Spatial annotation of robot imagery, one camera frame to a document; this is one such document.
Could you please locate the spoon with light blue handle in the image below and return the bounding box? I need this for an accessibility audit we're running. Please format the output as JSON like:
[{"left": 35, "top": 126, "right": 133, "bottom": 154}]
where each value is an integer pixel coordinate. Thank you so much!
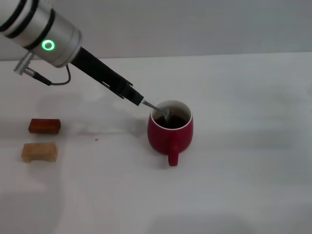
[{"left": 142, "top": 98, "right": 172, "bottom": 123}]

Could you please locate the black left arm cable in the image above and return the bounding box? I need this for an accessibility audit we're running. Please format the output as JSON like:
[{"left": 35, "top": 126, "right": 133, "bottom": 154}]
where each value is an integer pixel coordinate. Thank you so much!
[{"left": 13, "top": 51, "right": 72, "bottom": 86}]

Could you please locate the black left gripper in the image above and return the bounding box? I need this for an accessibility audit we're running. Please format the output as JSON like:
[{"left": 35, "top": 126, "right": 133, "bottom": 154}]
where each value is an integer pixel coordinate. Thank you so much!
[{"left": 70, "top": 47, "right": 145, "bottom": 107}]

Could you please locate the dark brown wooden block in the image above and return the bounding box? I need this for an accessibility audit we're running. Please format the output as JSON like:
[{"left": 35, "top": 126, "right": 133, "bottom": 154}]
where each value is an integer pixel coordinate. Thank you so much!
[{"left": 28, "top": 118, "right": 61, "bottom": 135}]

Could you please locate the light wooden spoon rest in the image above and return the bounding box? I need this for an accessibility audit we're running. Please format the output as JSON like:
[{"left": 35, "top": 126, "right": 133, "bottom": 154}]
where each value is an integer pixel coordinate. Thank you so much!
[{"left": 21, "top": 142, "right": 59, "bottom": 163}]

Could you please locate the red ceramic cup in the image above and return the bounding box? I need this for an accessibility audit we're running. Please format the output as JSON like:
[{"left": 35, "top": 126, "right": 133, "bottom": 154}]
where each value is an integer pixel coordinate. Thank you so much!
[{"left": 147, "top": 99, "right": 195, "bottom": 167}]

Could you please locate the dark coffee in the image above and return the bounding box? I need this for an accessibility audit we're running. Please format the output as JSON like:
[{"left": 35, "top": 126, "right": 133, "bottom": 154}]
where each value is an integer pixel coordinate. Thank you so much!
[{"left": 154, "top": 114, "right": 188, "bottom": 130}]

